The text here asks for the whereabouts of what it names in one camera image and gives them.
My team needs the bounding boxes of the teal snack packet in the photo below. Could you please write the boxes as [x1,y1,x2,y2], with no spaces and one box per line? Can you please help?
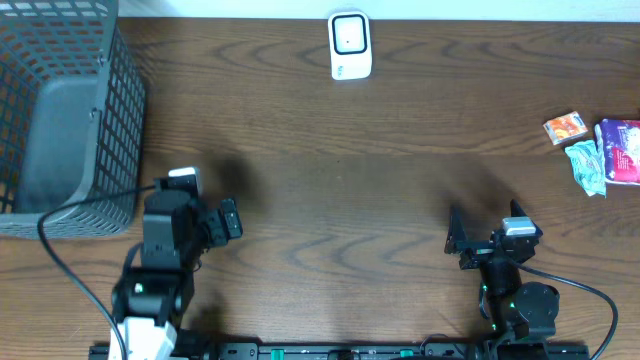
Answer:
[564,140,606,196]

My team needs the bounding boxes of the orange white snack packet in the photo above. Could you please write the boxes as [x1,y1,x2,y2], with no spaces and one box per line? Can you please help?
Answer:
[543,111,588,145]

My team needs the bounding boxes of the purple red snack bag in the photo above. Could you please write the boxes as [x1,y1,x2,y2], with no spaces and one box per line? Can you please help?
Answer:
[594,119,639,186]

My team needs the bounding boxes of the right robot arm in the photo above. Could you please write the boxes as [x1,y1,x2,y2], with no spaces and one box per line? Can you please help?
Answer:
[444,200,559,360]

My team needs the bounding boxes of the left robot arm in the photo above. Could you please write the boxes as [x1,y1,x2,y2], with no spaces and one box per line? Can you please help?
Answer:
[108,174,243,359]

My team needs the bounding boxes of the white barcode scanner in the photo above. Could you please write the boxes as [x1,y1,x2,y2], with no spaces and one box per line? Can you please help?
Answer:
[327,11,373,81]

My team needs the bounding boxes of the grey plastic mesh basket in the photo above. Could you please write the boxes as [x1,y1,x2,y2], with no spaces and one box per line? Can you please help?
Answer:
[1,0,146,239]

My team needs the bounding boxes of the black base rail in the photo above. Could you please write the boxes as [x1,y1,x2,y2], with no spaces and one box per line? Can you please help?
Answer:
[87,342,590,360]

